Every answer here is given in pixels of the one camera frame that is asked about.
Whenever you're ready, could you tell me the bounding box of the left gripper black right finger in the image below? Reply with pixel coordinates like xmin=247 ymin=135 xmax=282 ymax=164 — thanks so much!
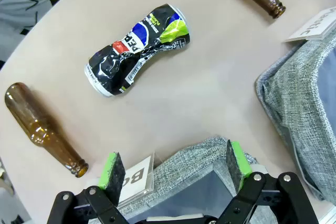
xmin=217 ymin=140 xmax=320 ymax=224

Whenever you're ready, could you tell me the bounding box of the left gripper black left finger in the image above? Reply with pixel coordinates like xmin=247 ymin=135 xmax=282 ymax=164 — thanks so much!
xmin=47 ymin=152 xmax=129 ymax=224

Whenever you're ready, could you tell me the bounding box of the crushed black Pepsi can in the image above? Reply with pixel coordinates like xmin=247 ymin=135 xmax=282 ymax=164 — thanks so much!
xmin=83 ymin=3 xmax=191 ymax=98

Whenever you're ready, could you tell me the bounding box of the grey fabric basket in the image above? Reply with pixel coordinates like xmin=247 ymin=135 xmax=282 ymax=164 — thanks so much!
xmin=118 ymin=136 xmax=266 ymax=224
xmin=256 ymin=28 xmax=336 ymax=206

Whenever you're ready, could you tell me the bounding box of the white Bottle label sign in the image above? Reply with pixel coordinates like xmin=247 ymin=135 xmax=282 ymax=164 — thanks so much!
xmin=118 ymin=153 xmax=155 ymax=204

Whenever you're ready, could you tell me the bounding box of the white Plastic label sign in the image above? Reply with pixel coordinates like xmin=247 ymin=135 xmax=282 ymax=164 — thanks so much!
xmin=282 ymin=6 xmax=336 ymax=43

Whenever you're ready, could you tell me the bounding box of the bystander in grey trousers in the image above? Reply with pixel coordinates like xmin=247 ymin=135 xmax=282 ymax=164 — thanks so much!
xmin=0 ymin=0 xmax=92 ymax=61

